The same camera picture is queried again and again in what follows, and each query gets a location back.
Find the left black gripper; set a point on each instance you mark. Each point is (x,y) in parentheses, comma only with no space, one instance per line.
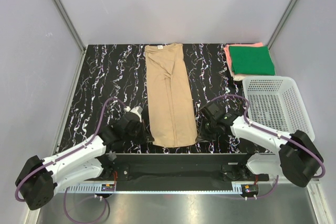
(146,137)

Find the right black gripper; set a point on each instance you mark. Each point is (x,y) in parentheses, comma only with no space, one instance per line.
(203,136)

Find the beige t shirt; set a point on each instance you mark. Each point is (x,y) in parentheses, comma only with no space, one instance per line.
(170,104)

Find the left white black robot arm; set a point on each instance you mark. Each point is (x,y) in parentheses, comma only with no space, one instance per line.
(41,178)

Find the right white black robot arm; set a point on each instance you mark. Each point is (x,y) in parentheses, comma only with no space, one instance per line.
(292,155)

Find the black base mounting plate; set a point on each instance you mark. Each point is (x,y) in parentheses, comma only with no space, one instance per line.
(181,169)

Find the cream folded t shirt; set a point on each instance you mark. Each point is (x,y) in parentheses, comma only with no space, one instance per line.
(239,77)

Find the left small circuit board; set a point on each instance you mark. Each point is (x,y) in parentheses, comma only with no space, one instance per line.
(108,187)

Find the small circuit board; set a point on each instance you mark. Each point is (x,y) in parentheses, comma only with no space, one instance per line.
(108,187)
(251,188)

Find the white plastic mesh basket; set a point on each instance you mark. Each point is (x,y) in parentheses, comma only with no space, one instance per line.
(276,102)

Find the green folded t shirt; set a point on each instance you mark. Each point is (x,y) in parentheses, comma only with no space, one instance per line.
(251,60)

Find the right small circuit board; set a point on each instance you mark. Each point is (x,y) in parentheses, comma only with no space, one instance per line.
(251,188)

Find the pink folded t shirt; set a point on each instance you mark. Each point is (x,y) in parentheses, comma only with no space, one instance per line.
(227,53)

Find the grey slotted cable duct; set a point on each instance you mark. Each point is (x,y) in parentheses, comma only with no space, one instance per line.
(157,188)

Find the aluminium rail profile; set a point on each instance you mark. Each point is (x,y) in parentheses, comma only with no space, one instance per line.
(314,179)

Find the left aluminium frame post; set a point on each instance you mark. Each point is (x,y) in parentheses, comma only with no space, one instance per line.
(69,24)

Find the aluminium frame post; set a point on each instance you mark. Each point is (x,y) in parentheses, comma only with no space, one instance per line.
(286,14)
(69,24)

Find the right aluminium frame post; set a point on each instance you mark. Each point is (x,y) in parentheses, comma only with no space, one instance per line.
(286,14)

